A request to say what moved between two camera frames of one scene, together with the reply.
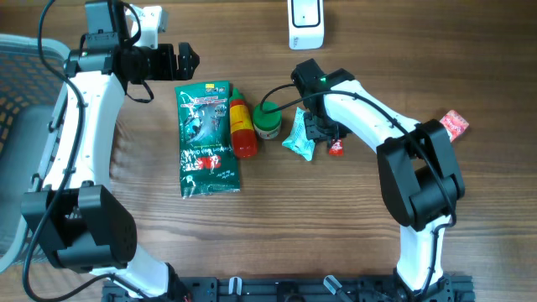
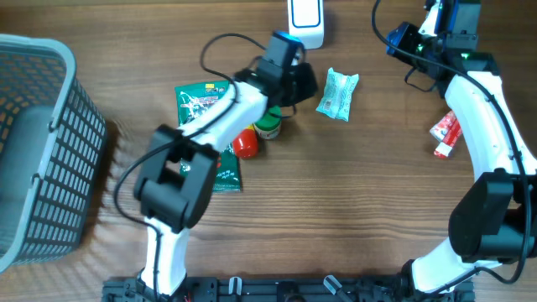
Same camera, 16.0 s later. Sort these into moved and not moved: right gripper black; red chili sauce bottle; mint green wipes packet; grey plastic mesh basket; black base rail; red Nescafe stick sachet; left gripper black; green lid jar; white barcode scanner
Moved: mint green wipes packet; left gripper black; red Nescafe stick sachet; right gripper black
Not moved: red chili sauce bottle; green lid jar; white barcode scanner; grey plastic mesh basket; black base rail
